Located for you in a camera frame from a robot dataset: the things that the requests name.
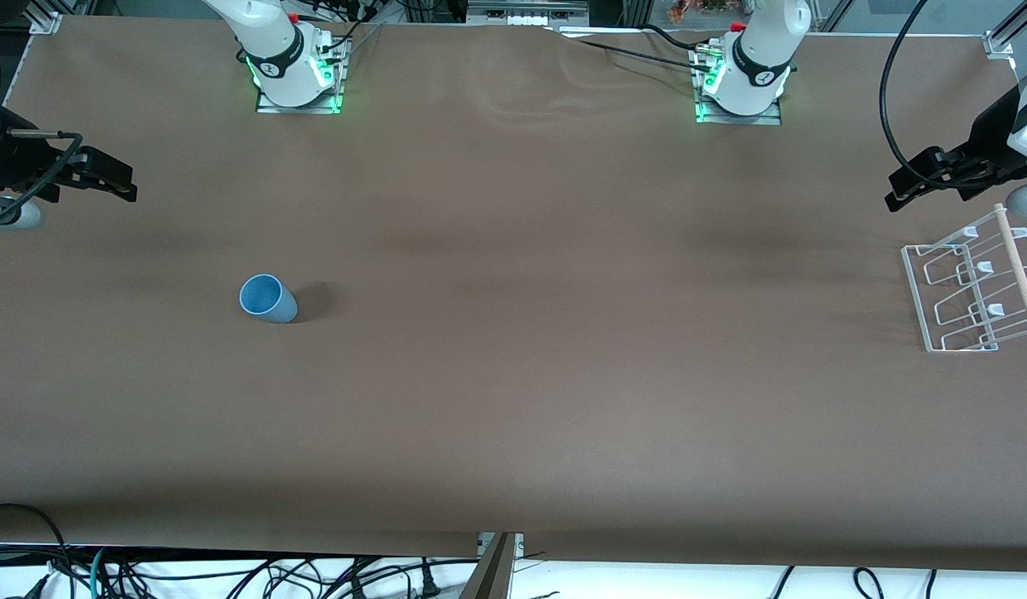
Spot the grey socket strip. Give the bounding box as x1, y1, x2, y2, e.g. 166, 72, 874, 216
467, 0, 590, 26

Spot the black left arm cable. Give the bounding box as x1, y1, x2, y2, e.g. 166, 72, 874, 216
877, 0, 949, 192

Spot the long black table cable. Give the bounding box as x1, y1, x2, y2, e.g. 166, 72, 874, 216
547, 27, 714, 74

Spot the white wire cup rack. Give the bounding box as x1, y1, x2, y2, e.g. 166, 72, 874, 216
900, 203, 1027, 354

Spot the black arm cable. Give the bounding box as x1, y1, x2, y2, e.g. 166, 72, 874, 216
4, 127, 87, 209
877, 0, 949, 192

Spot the metal table leg bracket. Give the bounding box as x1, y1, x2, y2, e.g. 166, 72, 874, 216
459, 532, 525, 599

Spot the blue plastic cup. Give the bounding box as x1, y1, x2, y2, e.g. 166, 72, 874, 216
239, 274, 299, 324

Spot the aluminium frame profile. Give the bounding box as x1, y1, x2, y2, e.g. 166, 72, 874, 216
983, 0, 1027, 61
27, 0, 65, 35

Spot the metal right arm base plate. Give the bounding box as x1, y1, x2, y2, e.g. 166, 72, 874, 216
256, 37, 346, 115

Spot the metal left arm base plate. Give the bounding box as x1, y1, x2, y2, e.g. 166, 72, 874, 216
694, 46, 783, 126

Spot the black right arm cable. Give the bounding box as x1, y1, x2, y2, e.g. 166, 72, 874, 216
4, 127, 87, 209

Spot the short black table cable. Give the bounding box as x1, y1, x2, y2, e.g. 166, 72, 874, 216
642, 23, 707, 52

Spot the black looped floor cable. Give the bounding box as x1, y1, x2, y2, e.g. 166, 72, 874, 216
0, 502, 75, 599

